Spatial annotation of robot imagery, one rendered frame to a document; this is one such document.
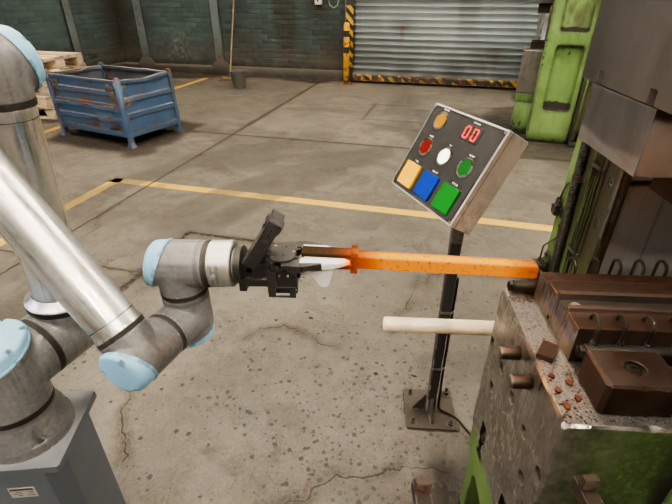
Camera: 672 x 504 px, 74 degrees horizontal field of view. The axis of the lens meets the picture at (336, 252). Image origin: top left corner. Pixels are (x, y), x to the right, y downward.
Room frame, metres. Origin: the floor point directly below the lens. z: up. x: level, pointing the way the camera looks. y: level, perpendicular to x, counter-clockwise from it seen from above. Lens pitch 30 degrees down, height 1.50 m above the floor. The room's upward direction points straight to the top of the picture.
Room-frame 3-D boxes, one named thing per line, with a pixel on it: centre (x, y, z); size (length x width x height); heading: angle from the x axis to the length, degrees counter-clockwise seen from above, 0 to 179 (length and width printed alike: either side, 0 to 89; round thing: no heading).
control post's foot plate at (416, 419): (1.27, -0.39, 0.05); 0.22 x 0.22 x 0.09; 86
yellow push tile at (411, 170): (1.32, -0.23, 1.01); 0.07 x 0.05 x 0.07; 21
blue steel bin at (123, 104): (5.39, 2.57, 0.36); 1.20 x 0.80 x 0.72; 63
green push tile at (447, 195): (1.13, -0.30, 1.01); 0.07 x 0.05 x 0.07; 21
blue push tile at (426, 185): (1.23, -0.27, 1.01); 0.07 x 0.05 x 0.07; 21
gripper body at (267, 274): (0.72, 0.13, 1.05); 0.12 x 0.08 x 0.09; 87
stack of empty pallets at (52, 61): (6.55, 4.21, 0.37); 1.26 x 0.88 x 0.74; 75
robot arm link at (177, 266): (0.73, 0.29, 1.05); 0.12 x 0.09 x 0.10; 87
